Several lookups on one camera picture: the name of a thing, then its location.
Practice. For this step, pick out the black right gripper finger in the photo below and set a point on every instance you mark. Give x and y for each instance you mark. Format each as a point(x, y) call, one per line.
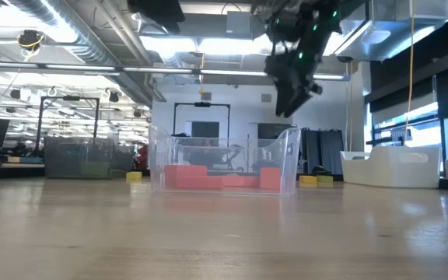
point(283, 99)
point(298, 99)

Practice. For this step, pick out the yellow rectangular block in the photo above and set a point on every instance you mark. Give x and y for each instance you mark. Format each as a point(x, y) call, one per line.
point(308, 179)
point(134, 175)

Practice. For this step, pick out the green long block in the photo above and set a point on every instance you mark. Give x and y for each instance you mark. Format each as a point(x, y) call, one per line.
point(324, 179)

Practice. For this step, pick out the red house-shaped block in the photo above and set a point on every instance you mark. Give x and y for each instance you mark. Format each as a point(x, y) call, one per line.
point(185, 170)

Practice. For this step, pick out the green cube block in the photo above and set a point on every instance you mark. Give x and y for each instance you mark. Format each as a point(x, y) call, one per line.
point(95, 169)

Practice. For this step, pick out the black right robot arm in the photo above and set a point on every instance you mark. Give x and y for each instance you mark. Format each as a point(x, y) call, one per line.
point(305, 23)

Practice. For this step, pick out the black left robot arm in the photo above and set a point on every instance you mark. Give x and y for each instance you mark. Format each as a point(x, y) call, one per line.
point(158, 13)

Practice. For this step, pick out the dark grey curtain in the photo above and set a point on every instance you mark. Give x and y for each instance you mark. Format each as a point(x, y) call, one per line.
point(325, 151)

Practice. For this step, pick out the grey ceiling box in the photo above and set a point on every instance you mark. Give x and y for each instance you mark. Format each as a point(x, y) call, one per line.
point(239, 25)

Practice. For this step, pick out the clear plastic bin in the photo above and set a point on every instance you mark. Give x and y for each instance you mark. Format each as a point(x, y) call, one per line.
point(224, 151)

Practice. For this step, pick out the long ceiling light bar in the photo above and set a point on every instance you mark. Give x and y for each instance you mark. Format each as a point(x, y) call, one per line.
point(208, 71)

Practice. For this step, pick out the white plastic bin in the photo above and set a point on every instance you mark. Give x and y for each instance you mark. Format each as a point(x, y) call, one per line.
point(387, 171)

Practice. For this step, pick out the red background object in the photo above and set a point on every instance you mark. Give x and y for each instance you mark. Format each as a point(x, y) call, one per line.
point(143, 157)

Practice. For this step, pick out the grey translucent plastic bin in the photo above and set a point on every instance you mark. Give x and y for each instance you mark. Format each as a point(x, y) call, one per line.
point(64, 155)

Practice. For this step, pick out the rectangular silver ventilation duct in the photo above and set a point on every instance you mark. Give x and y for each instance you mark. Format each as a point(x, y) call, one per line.
point(387, 43)

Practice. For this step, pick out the round silver ventilation duct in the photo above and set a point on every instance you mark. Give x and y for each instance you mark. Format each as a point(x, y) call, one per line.
point(92, 46)

